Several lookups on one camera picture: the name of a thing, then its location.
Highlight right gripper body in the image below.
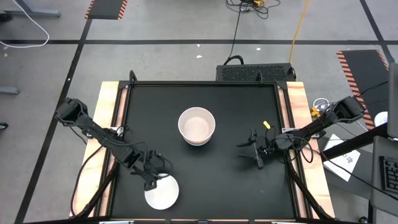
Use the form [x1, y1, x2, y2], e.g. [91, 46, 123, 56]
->
[250, 127, 277, 170]

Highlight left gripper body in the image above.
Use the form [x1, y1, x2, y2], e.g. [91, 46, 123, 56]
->
[133, 149, 172, 192]

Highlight white plate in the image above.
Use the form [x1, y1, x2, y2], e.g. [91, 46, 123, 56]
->
[144, 173, 180, 211]

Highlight taupe bowl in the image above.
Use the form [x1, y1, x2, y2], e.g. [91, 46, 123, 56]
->
[177, 106, 216, 143]

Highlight black table mat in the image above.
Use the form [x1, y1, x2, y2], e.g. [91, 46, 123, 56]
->
[111, 84, 296, 218]

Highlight black perforated computer case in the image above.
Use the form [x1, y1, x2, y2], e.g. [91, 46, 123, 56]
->
[216, 63, 296, 82]

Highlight white paper sheet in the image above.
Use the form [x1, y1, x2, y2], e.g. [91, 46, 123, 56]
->
[323, 133, 361, 183]

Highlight black stand bar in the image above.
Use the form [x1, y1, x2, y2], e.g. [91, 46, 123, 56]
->
[320, 123, 389, 160]

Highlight grey desk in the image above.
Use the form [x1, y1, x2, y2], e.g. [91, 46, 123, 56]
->
[369, 135, 398, 217]

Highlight white round cup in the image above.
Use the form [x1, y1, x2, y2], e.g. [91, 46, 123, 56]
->
[374, 111, 389, 128]

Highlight black keyboard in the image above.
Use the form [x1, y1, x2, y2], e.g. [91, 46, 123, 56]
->
[379, 155, 398, 194]

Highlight black mat orange striped edges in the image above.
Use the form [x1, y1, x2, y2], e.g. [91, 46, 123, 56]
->
[85, 0, 129, 21]
[336, 49, 390, 131]

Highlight grey monitor back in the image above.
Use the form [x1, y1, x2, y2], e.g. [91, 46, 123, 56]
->
[387, 62, 398, 139]

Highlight short grey desk foot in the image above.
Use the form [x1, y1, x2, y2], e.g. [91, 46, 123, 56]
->
[0, 86, 20, 95]

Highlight long grey desk foot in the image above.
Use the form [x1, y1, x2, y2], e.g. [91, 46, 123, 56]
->
[2, 0, 62, 19]

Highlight long black arm cable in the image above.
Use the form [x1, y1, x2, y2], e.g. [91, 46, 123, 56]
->
[70, 144, 105, 217]

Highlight white cable coil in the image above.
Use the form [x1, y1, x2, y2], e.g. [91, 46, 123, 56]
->
[312, 97, 330, 110]

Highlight black power cable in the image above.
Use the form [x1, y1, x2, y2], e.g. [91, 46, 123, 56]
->
[223, 2, 247, 66]

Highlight yellow cable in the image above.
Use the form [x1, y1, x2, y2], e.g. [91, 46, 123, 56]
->
[289, 0, 311, 63]

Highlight thin black cable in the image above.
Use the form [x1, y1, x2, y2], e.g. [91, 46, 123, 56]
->
[356, 80, 389, 98]

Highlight tangled black cables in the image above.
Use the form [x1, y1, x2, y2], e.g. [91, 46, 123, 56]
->
[226, 0, 281, 20]

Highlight white floor cable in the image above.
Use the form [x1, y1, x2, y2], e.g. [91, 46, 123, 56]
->
[0, 0, 50, 49]

